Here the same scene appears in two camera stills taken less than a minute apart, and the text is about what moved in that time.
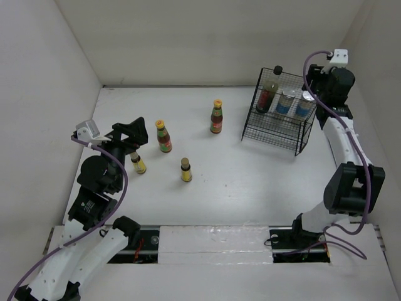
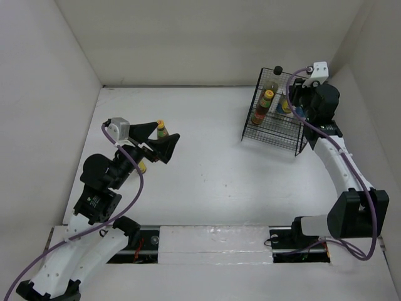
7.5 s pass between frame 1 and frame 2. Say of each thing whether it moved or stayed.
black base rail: stayed
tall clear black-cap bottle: stayed
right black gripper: moved
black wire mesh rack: stayed
